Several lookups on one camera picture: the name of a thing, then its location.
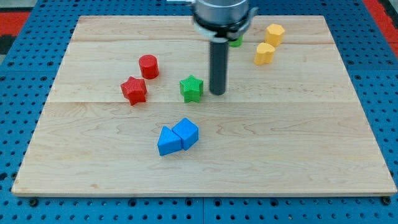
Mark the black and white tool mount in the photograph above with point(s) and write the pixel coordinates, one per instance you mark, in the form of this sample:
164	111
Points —
224	33

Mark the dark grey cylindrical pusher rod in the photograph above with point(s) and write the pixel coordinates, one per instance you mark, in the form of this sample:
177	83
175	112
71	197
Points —
218	67

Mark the green star block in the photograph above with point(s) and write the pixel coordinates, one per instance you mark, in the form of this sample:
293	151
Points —
191	89

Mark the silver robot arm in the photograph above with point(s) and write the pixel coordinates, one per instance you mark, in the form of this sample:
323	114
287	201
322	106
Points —
221	22

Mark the green block behind arm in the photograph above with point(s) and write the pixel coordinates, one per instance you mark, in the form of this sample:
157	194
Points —
237	42

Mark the red star block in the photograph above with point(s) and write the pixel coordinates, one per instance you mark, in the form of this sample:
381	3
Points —
134	89

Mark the yellow heart block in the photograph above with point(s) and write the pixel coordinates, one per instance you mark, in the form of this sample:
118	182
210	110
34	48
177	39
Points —
264	54

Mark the yellow hexagon block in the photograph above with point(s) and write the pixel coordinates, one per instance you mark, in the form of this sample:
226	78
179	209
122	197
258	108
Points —
274	34

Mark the red cylinder block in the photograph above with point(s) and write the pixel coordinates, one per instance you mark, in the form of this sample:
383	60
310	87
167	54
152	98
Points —
148	66

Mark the blue cube block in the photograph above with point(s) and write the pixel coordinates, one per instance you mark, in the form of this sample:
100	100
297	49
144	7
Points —
188	133

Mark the blue triangle block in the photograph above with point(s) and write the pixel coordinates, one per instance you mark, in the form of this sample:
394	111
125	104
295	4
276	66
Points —
168	142

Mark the wooden board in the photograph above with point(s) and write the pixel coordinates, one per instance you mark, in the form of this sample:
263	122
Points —
290	128

